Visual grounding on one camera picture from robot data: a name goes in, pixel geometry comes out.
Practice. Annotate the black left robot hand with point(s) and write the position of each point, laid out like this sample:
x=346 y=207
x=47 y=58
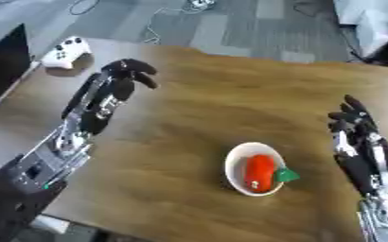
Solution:
x=123 y=82

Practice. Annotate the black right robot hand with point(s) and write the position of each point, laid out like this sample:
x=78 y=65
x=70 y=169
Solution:
x=363 y=157

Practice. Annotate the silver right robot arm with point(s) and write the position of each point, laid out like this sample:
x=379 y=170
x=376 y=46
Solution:
x=384 y=217

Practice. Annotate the white game controller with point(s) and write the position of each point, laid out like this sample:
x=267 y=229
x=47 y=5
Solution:
x=66 y=52

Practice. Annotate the red toy carrot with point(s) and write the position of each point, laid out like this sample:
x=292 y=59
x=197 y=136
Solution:
x=259 y=173

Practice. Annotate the white bowl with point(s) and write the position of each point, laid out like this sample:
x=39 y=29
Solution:
x=255 y=169

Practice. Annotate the black monitor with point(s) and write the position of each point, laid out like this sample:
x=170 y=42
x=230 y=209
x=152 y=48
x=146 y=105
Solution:
x=3 y=67

